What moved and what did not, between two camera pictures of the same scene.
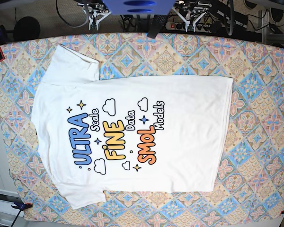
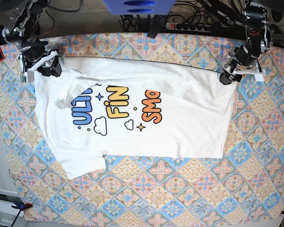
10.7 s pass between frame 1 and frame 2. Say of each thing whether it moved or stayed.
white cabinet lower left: stayed
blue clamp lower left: stayed
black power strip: stayed
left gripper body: moved
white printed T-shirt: moved
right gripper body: moved
